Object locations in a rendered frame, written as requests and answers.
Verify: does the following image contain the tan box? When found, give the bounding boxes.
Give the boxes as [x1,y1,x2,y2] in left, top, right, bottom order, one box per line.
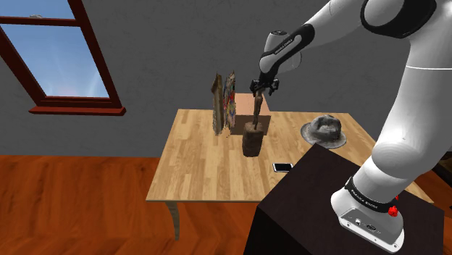
[230,93,272,136]

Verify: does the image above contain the colourful upright book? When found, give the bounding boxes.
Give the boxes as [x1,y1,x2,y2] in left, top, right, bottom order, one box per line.
[222,70,237,130]

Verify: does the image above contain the brown upright book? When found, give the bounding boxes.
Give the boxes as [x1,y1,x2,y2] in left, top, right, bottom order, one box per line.
[210,72,225,137]

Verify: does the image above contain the grey hat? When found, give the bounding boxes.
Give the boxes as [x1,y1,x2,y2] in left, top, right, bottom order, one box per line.
[300,114,348,150]

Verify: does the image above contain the white phone with dark screen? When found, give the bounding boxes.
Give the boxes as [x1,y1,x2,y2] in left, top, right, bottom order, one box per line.
[272,162,295,174]

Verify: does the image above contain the light wooden table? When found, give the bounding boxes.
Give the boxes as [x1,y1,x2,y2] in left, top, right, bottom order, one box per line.
[146,108,435,241]

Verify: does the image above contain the dark robot stand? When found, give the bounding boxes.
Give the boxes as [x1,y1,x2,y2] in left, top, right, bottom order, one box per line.
[243,143,446,255]

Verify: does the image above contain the red framed window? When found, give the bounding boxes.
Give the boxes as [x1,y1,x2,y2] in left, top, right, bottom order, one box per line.
[0,0,127,117]

